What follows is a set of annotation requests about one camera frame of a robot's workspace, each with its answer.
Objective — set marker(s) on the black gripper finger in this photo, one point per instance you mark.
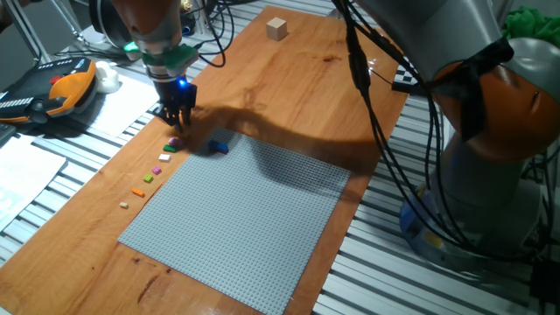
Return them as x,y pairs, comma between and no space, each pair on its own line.
168,118
186,116

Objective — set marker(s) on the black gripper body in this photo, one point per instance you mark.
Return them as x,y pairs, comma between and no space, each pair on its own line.
175,97

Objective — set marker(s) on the blue long Lego brick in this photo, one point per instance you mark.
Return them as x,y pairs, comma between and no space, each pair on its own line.
215,144

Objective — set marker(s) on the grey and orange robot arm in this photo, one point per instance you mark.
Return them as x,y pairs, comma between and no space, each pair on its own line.
437,30

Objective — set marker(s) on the pink Lego brick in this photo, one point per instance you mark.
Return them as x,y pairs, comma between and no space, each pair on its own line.
176,141

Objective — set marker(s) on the green Lego brick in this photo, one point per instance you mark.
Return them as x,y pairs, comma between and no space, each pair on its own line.
170,148

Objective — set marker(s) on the white Lego brick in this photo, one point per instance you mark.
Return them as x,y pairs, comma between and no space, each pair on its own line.
164,157

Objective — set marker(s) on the magenta square Lego brick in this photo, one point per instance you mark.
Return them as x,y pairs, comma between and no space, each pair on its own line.
156,170

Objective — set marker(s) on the lime square Lego brick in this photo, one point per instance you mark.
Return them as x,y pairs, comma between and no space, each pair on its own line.
148,178

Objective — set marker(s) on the orange Lego brick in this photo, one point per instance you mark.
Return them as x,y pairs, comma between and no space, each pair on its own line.
138,192

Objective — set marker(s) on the grey Lego baseplate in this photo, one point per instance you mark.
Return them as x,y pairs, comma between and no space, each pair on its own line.
240,219

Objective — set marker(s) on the white paper sheet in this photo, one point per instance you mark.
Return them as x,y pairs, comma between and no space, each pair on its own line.
122,105
26,175

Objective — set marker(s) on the small teal block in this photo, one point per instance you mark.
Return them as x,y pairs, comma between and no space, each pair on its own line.
131,51

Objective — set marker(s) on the white crumpled tissue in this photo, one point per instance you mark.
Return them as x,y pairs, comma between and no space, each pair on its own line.
107,76

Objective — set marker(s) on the black round spool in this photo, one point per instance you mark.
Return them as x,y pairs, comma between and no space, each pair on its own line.
102,22

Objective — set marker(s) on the orange black teach pendant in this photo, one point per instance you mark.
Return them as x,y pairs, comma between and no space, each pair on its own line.
65,87

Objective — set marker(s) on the light wooden cube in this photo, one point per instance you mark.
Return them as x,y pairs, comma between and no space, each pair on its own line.
277,29

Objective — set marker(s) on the grey metal strut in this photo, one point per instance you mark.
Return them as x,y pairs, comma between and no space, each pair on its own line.
65,19
26,30

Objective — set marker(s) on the glossy wooden board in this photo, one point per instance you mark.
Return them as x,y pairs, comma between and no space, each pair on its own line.
87,245

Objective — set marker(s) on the black computer keyboard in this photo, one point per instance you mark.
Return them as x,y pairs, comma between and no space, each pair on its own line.
5,133

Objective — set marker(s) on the black white checkerboard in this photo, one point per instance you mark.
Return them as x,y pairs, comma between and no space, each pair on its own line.
404,79

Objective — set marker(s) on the green cloth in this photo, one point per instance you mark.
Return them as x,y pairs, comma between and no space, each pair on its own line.
538,26

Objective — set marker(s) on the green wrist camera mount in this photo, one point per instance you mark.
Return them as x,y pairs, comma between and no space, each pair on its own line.
181,57

